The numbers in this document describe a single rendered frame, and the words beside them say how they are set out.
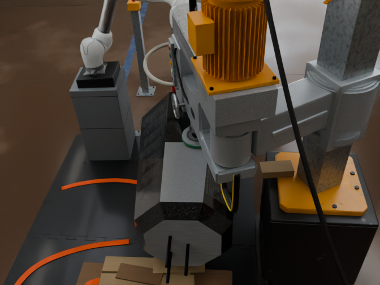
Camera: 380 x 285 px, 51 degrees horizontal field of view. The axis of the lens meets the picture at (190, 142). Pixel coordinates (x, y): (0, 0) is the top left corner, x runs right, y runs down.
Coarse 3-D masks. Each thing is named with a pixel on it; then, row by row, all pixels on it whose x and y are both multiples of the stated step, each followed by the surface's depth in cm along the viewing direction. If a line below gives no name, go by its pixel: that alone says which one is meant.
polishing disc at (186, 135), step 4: (188, 128) 269; (184, 132) 266; (188, 132) 266; (184, 136) 263; (188, 136) 263; (192, 136) 262; (184, 140) 260; (188, 140) 260; (192, 140) 259; (196, 140) 259; (192, 144) 257; (196, 144) 256
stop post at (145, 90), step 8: (128, 8) 400; (136, 8) 399; (136, 16) 407; (136, 24) 413; (136, 32) 418; (136, 40) 424; (136, 48) 430; (144, 48) 436; (144, 56) 438; (144, 72) 449; (144, 80) 456; (144, 88) 463; (152, 88) 473
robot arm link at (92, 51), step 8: (88, 40) 322; (96, 40) 326; (80, 48) 324; (88, 48) 320; (96, 48) 323; (104, 48) 335; (88, 56) 323; (96, 56) 325; (88, 64) 328; (96, 64) 329
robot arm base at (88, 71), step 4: (104, 64) 341; (88, 68) 331; (92, 68) 330; (96, 68) 330; (100, 68) 332; (104, 68) 336; (84, 72) 334; (88, 72) 332; (92, 72) 328; (96, 72) 331; (100, 72) 331; (104, 72) 332
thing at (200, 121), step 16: (176, 48) 214; (176, 64) 219; (192, 80) 215; (192, 96) 202; (192, 112) 210; (192, 128) 231; (208, 128) 201; (224, 128) 165; (240, 128) 167; (256, 128) 169; (208, 144) 196; (208, 160) 193; (224, 176) 183; (240, 176) 186
